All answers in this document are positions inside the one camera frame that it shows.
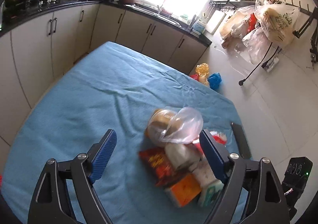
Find blue plastic bag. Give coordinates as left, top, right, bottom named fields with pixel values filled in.
left=207, top=73, right=222, bottom=91

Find white tube bottle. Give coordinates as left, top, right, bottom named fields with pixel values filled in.
left=164, top=143, right=217, bottom=188

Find red white crumpled wrapper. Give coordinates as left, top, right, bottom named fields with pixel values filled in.
left=193, top=131, right=227, bottom=154

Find orange medicine box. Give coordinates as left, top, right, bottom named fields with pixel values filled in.
left=165, top=173, right=202, bottom=208

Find yellow plastic bag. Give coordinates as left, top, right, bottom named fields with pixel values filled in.
left=195, top=63, right=209, bottom=84

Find hanging plastic bags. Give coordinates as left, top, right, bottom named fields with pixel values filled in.
left=219, top=3, right=300, bottom=64

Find blue towel tablecloth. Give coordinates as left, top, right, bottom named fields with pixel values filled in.
left=1, top=42, right=240, bottom=223

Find clear plastic bag with bun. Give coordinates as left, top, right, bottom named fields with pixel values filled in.
left=145, top=107, right=204, bottom=147

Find lower kitchen cabinets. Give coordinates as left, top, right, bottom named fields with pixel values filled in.
left=1, top=3, right=211, bottom=144

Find black power cable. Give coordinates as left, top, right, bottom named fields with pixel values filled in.
left=238, top=42, right=283, bottom=87

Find teal tissue pack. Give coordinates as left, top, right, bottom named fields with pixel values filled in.
left=198, top=180, right=224, bottom=207

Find red orange chip bag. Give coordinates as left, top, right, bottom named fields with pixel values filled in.
left=139, top=147, right=189, bottom=187

